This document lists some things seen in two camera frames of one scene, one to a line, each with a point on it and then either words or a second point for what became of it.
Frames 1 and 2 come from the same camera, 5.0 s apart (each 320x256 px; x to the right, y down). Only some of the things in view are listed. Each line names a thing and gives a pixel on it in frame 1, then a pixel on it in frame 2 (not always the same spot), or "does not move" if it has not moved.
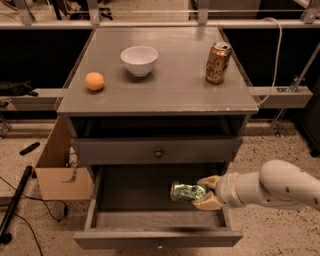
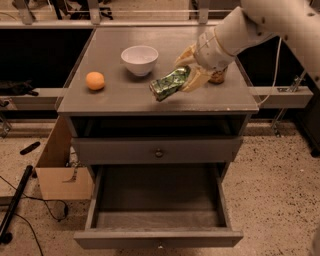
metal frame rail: (310, 19) does not move
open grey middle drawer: (130, 207) does not move
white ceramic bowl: (139, 59) does not move
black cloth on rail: (17, 89) does not move
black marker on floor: (31, 147) does not move
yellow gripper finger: (211, 181) to (187, 57)
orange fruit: (94, 80) does not move
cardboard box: (59, 180) does not move
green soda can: (185, 192) to (162, 87)
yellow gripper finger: (207, 202) to (196, 79)
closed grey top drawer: (156, 151) does not move
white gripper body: (226, 190) to (210, 52)
